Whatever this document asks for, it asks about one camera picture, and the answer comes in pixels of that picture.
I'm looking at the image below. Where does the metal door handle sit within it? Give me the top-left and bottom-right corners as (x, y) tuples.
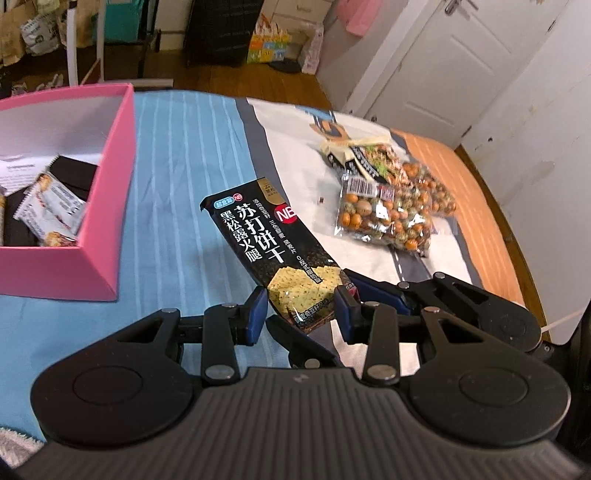
(443, 0), (478, 17)

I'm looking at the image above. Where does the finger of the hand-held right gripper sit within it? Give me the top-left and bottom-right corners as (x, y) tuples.
(265, 315), (345, 370)
(342, 269), (491, 319)

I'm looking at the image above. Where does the white printed plastic bag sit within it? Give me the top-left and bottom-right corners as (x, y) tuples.
(21, 21), (61, 56)

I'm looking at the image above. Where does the white fluffy towel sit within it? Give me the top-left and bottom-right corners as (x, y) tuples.
(0, 427), (44, 467)

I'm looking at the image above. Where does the white paper sheet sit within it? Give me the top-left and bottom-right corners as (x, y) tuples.
(0, 159), (38, 195)

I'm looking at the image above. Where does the small speckled nut bag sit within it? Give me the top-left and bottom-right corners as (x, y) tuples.
(402, 161), (458, 217)

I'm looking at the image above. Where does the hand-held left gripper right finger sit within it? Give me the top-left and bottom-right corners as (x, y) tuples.
(335, 284), (468, 387)

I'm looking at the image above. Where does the beige snack bag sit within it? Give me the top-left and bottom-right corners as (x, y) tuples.
(320, 134), (409, 188)

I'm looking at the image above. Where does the pale slipper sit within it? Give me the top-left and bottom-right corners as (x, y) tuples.
(14, 74), (65, 95)

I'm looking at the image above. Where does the colourful gift bag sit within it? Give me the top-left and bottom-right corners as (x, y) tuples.
(247, 14), (289, 65)

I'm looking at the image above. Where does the white snack bar packet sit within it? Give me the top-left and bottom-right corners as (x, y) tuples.
(39, 228), (80, 248)
(14, 172), (90, 234)

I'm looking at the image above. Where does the large speckled nut bag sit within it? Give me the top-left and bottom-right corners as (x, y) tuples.
(333, 173), (435, 259)

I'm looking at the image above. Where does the brown paper bag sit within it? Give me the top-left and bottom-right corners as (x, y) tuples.
(0, 0), (33, 65)

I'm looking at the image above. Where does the teal shopping bag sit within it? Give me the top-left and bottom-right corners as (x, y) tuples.
(90, 0), (148, 44)

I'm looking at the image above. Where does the black cracker packet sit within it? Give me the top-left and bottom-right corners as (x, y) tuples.
(199, 178), (358, 333)

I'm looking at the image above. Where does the pink cardboard box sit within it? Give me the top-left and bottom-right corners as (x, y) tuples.
(0, 83), (136, 302)

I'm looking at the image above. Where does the plain black packet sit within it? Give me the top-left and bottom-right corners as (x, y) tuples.
(48, 154), (100, 201)

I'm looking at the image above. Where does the white standing packet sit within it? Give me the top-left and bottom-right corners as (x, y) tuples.
(300, 21), (325, 75)

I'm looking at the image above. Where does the white door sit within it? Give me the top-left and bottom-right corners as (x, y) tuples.
(355, 0), (555, 144)

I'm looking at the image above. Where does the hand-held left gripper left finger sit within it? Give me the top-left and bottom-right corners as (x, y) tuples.
(115, 286), (269, 385)

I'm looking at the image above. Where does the black suitcase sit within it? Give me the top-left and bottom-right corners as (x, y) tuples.
(184, 0), (264, 63)

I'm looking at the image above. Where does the pink gift bag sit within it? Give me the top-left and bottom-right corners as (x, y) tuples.
(333, 0), (370, 35)

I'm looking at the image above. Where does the white wardrobe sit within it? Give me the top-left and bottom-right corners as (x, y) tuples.
(261, 0), (333, 56)

